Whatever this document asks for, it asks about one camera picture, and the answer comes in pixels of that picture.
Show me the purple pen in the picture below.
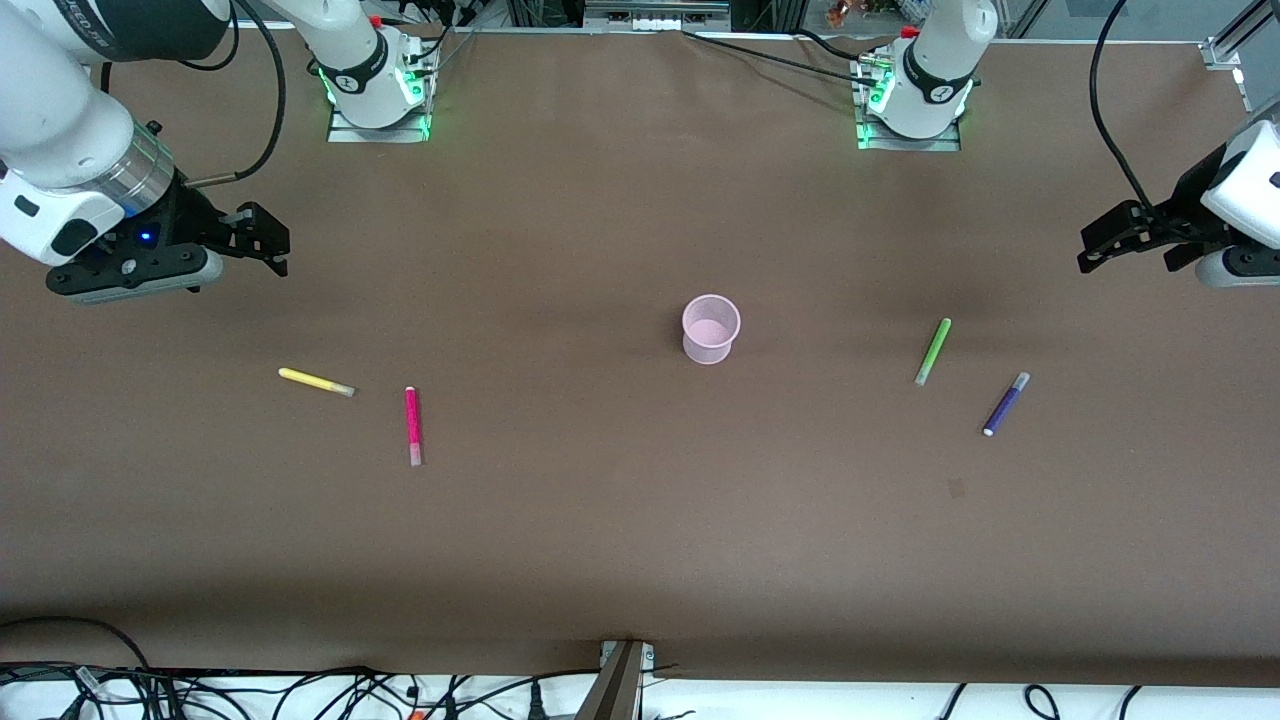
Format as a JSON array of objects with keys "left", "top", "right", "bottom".
[{"left": 982, "top": 371, "right": 1032, "bottom": 438}]

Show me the pink cup pen holder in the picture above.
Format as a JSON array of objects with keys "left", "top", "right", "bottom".
[{"left": 682, "top": 294, "right": 742, "bottom": 366}]

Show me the yellow pen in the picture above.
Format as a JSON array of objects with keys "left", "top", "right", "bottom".
[{"left": 278, "top": 367, "right": 357, "bottom": 399}]

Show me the green pen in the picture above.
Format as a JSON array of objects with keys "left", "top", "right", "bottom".
[{"left": 914, "top": 318, "right": 953, "bottom": 387}]

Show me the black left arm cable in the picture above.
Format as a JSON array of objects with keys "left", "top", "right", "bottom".
[{"left": 1089, "top": 0, "right": 1161, "bottom": 213}]

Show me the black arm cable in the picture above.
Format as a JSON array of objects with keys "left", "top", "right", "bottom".
[
  {"left": 1089, "top": 0, "right": 1161, "bottom": 213},
  {"left": 180, "top": 0, "right": 289, "bottom": 191}
]

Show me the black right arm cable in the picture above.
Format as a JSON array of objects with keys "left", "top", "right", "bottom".
[{"left": 180, "top": 0, "right": 289, "bottom": 191}]

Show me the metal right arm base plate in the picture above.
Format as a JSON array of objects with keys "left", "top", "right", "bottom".
[{"left": 327, "top": 100, "right": 433, "bottom": 144}]

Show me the aluminium frame corner profile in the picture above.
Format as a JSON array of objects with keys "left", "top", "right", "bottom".
[{"left": 1200, "top": 0, "right": 1280, "bottom": 111}]

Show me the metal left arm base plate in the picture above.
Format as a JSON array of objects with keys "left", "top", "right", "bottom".
[{"left": 856, "top": 120, "right": 963, "bottom": 154}]

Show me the short black table cable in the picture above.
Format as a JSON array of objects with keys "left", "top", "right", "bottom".
[{"left": 795, "top": 28, "right": 869, "bottom": 63}]

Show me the long black table cable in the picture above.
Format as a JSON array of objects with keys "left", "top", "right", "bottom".
[{"left": 682, "top": 29, "right": 883, "bottom": 87}]

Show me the black looping floor cable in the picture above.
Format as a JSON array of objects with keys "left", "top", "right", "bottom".
[{"left": 0, "top": 616, "right": 151, "bottom": 673}]

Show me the tangled black cable bundle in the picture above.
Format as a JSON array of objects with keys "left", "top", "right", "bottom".
[{"left": 0, "top": 662, "right": 601, "bottom": 720}]

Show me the grey metal rail box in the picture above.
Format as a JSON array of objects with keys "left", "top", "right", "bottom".
[{"left": 584, "top": 0, "right": 732, "bottom": 32}]

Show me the aluminium camera post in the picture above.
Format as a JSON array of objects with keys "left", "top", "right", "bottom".
[{"left": 575, "top": 640, "right": 657, "bottom": 720}]

